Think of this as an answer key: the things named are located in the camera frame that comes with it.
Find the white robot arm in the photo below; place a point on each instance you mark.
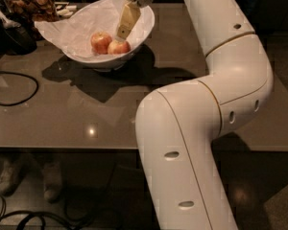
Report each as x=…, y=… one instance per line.
x=176, y=124

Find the white shoe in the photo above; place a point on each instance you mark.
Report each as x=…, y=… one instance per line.
x=52, y=181
x=10, y=177

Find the left white shoe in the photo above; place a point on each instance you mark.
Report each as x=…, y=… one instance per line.
x=10, y=177

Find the glass jar of snacks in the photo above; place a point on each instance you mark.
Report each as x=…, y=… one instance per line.
x=34, y=10

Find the red apple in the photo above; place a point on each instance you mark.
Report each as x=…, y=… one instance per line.
x=118, y=47
x=100, y=42

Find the right white shoe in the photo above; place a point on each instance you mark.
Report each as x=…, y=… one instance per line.
x=52, y=181

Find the black round appliance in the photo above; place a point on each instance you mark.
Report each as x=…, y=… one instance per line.
x=19, y=40

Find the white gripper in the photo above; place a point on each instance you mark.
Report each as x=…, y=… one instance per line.
x=129, y=16

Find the white paper liner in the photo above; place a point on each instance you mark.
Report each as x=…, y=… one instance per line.
x=73, y=35

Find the small white items behind bowl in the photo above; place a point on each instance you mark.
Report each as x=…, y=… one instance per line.
x=64, y=9

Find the white tilted bowl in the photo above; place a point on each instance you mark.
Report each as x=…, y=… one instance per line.
x=139, y=34

